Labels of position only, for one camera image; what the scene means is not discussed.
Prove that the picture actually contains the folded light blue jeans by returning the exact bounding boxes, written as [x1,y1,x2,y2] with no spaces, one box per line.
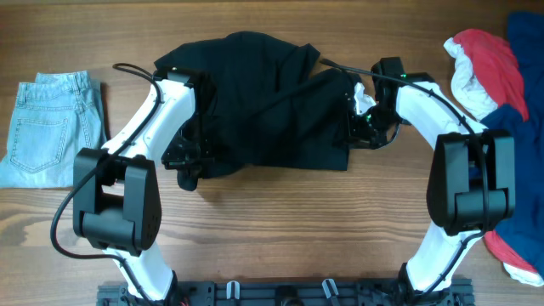
[1,71,106,189]

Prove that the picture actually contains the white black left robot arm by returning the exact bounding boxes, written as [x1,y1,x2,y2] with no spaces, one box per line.
[73,67,215,305]

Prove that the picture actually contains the dark blue garment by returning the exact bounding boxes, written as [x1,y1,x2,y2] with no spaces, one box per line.
[482,12,543,275]

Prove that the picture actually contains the black t-shirt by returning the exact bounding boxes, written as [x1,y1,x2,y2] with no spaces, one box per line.
[154,31,361,191]

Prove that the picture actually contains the red white garment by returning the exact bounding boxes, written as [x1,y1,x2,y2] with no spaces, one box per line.
[443,29,530,122]

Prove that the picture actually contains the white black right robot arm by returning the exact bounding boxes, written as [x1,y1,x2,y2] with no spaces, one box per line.
[348,57,515,305]

